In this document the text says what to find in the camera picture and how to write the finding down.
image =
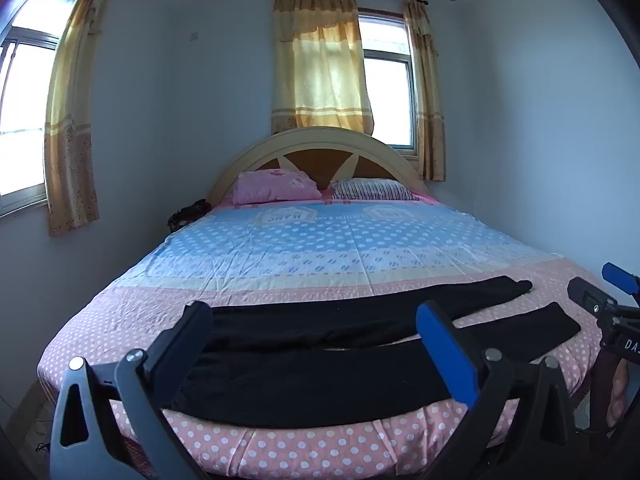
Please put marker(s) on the wide yellow curtain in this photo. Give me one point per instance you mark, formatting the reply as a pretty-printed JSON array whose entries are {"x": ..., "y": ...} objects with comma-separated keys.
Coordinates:
[{"x": 320, "y": 60}]

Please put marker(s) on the black pants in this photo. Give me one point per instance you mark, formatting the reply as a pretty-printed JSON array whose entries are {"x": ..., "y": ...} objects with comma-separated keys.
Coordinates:
[{"x": 310, "y": 375}]

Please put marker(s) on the pink pillow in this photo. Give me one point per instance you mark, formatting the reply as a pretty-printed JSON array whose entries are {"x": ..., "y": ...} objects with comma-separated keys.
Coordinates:
[{"x": 275, "y": 187}]

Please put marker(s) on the person's right hand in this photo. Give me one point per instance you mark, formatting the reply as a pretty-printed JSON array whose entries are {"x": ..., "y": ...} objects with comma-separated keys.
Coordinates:
[{"x": 619, "y": 390}]

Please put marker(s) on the striped pillow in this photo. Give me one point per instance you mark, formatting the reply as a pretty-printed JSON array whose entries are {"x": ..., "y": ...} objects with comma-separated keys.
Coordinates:
[{"x": 372, "y": 189}]

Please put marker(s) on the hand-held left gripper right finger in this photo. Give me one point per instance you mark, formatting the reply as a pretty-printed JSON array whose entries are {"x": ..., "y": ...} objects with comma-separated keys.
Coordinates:
[{"x": 445, "y": 350}]

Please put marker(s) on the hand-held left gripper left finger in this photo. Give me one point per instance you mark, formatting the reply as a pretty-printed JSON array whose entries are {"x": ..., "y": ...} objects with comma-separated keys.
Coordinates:
[{"x": 192, "y": 325}]

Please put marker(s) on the long yellow curtain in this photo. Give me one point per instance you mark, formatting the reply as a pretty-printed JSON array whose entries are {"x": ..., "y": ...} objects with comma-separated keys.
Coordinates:
[{"x": 70, "y": 135}]

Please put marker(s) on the window behind headboard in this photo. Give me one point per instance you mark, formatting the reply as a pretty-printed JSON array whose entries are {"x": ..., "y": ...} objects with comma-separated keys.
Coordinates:
[{"x": 387, "y": 100}]

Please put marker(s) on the black bag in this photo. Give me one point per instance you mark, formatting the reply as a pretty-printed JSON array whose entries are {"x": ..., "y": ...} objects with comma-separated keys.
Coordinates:
[{"x": 187, "y": 215}]

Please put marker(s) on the polka-dot bed sheet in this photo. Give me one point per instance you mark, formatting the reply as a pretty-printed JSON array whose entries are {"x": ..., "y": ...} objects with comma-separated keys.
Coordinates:
[{"x": 325, "y": 250}]

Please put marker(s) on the large side window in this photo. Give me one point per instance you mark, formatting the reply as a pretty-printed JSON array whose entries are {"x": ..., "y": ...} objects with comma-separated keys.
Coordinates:
[{"x": 25, "y": 110}]

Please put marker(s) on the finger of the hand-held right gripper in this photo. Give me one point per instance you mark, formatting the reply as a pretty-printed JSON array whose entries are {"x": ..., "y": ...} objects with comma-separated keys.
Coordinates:
[
  {"x": 620, "y": 277},
  {"x": 587, "y": 296}
]

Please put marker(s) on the narrow yellow curtain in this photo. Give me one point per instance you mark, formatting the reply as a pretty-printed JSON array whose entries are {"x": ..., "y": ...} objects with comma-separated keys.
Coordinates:
[{"x": 427, "y": 95}]

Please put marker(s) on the arched wooden headboard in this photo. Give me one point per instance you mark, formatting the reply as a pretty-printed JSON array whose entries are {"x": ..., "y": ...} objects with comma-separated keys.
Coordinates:
[{"x": 320, "y": 160}]

